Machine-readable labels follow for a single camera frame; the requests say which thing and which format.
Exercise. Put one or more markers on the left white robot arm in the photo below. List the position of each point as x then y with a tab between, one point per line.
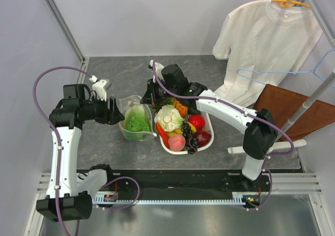
65	196

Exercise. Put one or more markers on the blue clothes hanger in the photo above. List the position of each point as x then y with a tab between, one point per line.
312	71

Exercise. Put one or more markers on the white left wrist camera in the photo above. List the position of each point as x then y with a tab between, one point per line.
100	87

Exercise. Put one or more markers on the pink toy peach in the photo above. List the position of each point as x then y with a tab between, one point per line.
176	142

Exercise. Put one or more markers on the aluminium frame rail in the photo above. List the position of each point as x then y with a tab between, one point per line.
65	29

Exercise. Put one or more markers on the yellow toy banana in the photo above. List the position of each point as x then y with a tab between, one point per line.
181	130

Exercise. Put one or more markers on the clear dotted zip top bag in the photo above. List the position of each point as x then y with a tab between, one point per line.
128	102

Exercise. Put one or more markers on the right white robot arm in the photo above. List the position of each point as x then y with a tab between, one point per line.
256	126

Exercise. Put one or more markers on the dark toy grape bunch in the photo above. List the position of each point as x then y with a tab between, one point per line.
191	145

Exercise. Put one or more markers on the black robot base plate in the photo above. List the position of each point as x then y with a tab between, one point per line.
188	184

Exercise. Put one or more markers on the white perforated plastic basket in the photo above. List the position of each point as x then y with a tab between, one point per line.
183	110

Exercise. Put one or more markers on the white t-shirt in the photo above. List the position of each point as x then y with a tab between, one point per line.
262	36

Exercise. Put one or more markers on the green toy avocado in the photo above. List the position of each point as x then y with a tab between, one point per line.
193	111

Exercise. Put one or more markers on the dark red toy pomegranate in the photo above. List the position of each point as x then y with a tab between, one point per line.
202	137

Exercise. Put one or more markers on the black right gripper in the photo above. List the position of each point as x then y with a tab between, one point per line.
150	97

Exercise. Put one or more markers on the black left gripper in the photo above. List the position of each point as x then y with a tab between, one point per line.
112	116

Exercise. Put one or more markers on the white green toy cabbage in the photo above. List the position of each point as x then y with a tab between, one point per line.
169	118

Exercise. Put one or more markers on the green toy lettuce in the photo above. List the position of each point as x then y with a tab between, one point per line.
136	123

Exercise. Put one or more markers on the orange clothes hanger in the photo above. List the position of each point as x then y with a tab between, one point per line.
290	3

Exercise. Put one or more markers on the brown cloth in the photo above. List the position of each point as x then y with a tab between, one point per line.
283	103

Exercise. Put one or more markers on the grey clothes rack stand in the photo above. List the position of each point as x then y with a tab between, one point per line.
300	115

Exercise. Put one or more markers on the white slotted cable duct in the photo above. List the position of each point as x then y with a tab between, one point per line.
105	198

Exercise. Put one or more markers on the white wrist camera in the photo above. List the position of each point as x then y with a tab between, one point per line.
100	87
157	66

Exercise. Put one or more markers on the red toy chili pepper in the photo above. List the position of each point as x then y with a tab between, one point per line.
161	132

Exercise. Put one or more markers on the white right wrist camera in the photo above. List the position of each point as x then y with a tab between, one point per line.
157	66

